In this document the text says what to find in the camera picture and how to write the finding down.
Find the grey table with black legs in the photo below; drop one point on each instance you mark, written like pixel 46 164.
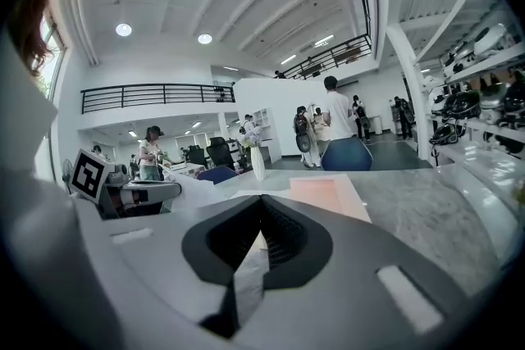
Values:
pixel 410 209

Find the round ceiling light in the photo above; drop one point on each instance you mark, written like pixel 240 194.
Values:
pixel 204 38
pixel 123 29

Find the window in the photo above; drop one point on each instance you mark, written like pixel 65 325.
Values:
pixel 53 53

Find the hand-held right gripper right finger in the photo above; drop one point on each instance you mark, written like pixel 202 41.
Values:
pixel 348 278

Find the black office chair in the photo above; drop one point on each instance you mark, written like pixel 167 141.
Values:
pixel 197 155
pixel 221 153

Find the white bookcase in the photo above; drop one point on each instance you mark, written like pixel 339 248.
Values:
pixel 268 135

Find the black devices on shelves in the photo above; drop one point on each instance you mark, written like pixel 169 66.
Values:
pixel 467 106

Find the standing fan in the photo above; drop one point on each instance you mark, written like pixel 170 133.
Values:
pixel 67 168

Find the black balcony railing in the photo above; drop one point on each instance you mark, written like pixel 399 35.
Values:
pixel 158 98

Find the black mezzanine railing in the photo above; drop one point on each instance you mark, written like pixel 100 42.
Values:
pixel 328 57

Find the person's torso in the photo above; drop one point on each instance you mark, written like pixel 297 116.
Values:
pixel 24 127

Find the white vase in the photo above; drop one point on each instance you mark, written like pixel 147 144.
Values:
pixel 258 164

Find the white shelf rack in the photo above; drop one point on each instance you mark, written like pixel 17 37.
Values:
pixel 410 65

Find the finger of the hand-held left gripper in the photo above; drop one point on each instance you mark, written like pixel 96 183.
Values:
pixel 164 190

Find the pale flower bouquet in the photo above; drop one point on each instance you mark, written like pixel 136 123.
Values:
pixel 251 136

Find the blue chair back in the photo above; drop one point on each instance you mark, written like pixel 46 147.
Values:
pixel 346 155

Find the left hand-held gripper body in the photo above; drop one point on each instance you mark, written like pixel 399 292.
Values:
pixel 88 176

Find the blue chair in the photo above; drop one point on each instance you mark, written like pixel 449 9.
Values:
pixel 346 155
pixel 217 175

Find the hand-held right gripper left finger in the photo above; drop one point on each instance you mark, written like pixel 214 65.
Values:
pixel 164 278

